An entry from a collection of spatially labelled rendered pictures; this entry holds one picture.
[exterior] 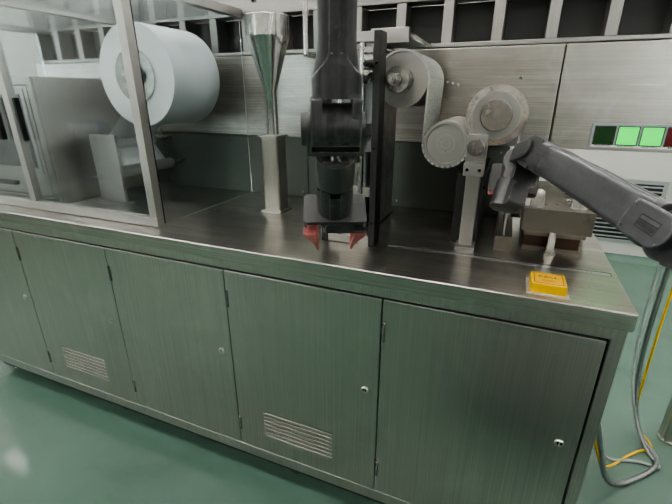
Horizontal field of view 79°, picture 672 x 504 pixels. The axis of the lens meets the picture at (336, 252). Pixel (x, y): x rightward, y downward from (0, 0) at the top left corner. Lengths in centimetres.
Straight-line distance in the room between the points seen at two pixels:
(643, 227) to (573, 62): 100
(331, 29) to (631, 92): 112
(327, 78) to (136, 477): 159
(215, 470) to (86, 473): 47
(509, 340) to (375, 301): 33
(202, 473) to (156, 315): 62
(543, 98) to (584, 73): 12
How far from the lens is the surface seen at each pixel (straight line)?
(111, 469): 190
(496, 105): 113
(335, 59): 54
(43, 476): 200
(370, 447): 135
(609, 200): 65
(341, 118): 55
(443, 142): 118
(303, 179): 170
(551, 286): 97
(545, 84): 149
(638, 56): 152
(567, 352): 105
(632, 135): 152
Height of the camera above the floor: 130
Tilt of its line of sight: 21 degrees down
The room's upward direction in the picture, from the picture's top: straight up
